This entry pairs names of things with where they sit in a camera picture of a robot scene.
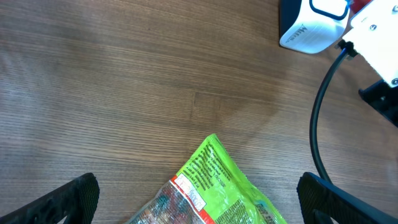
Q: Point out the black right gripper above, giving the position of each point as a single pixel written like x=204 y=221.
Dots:
x=383 y=98

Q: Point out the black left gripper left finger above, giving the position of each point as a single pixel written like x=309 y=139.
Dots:
x=74 y=202

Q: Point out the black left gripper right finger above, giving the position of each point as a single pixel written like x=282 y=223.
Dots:
x=323 y=202

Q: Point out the green snack bag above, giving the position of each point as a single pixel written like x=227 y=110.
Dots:
x=209 y=188

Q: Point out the red stick packet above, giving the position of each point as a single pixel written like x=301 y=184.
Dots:
x=357 y=5

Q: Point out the white barcode scanner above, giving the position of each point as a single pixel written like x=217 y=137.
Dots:
x=311 y=26

